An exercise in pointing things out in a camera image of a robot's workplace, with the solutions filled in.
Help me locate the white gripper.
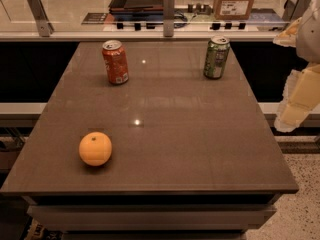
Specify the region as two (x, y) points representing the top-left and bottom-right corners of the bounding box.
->
(273, 0), (320, 133)

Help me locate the metal glass bracket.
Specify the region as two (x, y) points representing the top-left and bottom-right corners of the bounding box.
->
(282, 0), (311, 22)
(163, 0), (175, 37)
(27, 0), (54, 37)

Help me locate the orange fruit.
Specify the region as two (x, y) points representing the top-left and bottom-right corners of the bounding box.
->
(79, 132), (112, 166)

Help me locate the cardboard box with label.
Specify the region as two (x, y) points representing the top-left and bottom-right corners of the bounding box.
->
(213, 0), (254, 20)

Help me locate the red coke can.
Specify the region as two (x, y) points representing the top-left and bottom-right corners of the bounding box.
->
(102, 40), (129, 85)

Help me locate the middle metal glass bracket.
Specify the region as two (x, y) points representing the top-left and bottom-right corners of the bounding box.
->
(163, 0), (175, 37)

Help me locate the right metal glass bracket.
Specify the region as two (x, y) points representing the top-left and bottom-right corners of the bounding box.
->
(282, 0), (311, 22)

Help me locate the left metal glass bracket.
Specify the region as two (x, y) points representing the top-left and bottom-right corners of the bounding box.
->
(27, 0), (54, 37)

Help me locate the green soda can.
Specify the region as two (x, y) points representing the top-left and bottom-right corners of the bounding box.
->
(203, 35), (230, 80)

